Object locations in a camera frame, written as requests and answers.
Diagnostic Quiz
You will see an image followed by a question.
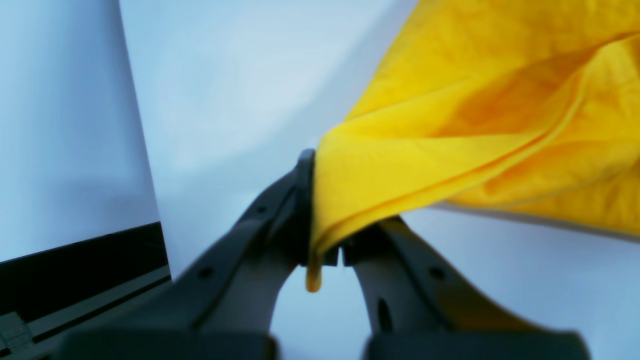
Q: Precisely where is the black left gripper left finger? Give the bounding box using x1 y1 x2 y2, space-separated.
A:
55 149 315 360

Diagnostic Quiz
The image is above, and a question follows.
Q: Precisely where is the orange yellow t-shirt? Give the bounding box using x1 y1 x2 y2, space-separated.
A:
306 0 640 292

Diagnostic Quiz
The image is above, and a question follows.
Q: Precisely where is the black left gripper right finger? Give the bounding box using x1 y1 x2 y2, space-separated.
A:
342 217 591 360

